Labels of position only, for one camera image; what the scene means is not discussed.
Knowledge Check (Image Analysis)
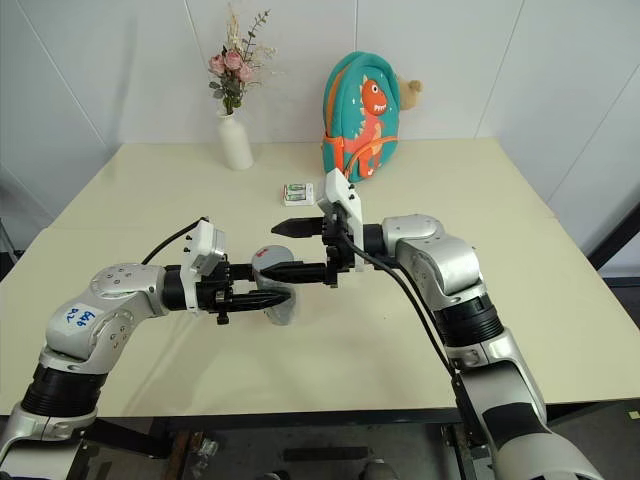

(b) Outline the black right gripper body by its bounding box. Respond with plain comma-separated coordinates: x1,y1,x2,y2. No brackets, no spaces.
321,206,362,290

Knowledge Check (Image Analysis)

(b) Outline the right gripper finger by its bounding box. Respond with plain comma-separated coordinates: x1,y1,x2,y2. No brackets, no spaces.
259,261,330,287
270,216,327,240

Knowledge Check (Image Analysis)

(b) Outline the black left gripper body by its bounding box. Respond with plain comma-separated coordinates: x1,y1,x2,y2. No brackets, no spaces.
196,259,237,327

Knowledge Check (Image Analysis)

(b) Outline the clear grey plastic jar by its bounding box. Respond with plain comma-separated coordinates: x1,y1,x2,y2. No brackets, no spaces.
251,259,302,327

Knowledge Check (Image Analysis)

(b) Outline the grey jar lid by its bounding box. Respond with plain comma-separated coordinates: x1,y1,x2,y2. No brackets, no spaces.
251,243,297,274

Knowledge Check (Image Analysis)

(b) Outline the small white green box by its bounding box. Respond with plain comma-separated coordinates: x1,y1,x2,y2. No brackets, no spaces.
280,181,317,208

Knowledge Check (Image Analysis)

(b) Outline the white ceramic vase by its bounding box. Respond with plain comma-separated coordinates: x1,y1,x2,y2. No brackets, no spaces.
216,113,255,172

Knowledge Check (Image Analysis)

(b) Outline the teal dinosaur backpack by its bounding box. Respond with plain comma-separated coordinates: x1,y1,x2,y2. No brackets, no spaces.
318,50,402,184

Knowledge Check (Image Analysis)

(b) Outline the black flat bar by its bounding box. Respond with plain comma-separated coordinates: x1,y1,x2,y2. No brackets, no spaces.
282,446,347,464

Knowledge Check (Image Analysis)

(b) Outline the pink dried flower bouquet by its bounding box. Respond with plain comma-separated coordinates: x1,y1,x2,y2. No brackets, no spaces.
207,1,282,117

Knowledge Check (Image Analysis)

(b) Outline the brown plush toy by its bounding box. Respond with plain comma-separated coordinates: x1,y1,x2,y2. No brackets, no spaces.
396,74,427,113

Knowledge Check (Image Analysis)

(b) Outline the dark rounded shape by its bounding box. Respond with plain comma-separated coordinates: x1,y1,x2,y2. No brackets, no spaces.
361,459,400,480

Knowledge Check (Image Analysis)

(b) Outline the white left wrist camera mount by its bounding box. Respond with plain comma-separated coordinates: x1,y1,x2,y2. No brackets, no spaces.
181,217,230,315

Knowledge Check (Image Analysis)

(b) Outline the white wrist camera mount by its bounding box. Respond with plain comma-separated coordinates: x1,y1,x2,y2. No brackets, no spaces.
316,169,377,274
181,217,230,315

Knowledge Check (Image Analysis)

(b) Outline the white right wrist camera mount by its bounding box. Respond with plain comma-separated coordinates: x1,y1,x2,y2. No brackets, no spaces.
316,169,377,274

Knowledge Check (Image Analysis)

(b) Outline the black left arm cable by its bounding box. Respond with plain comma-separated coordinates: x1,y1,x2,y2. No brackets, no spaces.
141,215,209,265

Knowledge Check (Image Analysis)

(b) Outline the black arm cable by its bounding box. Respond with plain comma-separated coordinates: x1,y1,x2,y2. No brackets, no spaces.
343,233,467,396
141,215,209,265

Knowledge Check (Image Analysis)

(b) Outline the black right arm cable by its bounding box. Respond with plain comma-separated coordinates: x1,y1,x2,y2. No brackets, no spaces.
343,233,467,396

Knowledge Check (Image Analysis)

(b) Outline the black metal table frame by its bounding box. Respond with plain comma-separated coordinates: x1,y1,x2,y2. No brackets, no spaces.
74,384,640,480

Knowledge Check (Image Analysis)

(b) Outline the black metal side frame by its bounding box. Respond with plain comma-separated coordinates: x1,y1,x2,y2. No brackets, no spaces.
586,197,640,289

